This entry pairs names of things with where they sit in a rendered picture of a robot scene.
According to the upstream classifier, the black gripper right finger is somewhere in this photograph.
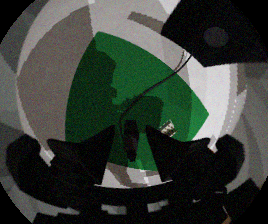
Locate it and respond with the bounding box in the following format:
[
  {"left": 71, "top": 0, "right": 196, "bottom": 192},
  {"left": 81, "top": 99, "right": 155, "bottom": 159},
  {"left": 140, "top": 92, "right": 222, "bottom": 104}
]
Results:
[{"left": 145, "top": 125, "right": 211, "bottom": 183}]

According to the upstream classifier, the black connector plug with cable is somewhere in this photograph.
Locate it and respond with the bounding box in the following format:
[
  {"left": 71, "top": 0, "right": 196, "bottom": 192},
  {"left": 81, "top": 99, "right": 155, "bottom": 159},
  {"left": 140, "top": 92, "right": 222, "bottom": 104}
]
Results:
[{"left": 119, "top": 49, "right": 193, "bottom": 163}]

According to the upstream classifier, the green flat circuit board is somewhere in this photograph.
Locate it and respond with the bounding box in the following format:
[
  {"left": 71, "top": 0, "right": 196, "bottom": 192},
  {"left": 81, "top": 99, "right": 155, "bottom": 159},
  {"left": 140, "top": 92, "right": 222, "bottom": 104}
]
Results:
[{"left": 65, "top": 31, "right": 208, "bottom": 172}]

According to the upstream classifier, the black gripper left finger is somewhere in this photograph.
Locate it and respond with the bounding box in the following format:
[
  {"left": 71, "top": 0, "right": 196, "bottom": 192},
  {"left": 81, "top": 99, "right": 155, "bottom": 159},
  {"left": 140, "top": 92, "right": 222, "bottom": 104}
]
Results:
[{"left": 46, "top": 125, "right": 115, "bottom": 185}]

